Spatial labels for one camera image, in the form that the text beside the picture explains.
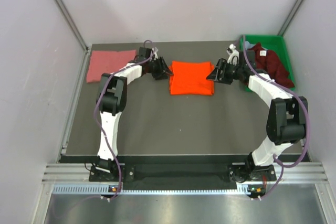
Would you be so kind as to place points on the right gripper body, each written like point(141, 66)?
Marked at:
point(230, 72)

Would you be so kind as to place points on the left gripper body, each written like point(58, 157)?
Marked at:
point(158, 68)

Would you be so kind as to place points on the orange t-shirt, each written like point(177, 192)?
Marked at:
point(190, 78)

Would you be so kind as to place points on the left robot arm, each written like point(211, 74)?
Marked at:
point(112, 99)

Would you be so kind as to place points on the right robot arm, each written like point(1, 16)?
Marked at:
point(286, 121)

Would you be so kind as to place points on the light blue t-shirt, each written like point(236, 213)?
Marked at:
point(248, 45)

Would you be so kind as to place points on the maroon t-shirt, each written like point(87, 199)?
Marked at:
point(269, 61)

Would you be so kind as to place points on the green plastic bin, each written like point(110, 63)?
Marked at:
point(275, 43)

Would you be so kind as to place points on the folded pink t-shirt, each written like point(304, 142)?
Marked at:
point(107, 62)

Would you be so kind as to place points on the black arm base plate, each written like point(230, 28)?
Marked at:
point(195, 172)

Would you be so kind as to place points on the grey slotted cable duct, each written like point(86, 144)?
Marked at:
point(107, 189)

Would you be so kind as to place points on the right corner aluminium post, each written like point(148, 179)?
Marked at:
point(290, 17)

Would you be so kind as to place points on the corner aluminium post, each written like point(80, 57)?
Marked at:
point(70, 22)
point(290, 17)

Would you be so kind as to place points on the left corner aluminium post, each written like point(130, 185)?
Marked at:
point(70, 22)

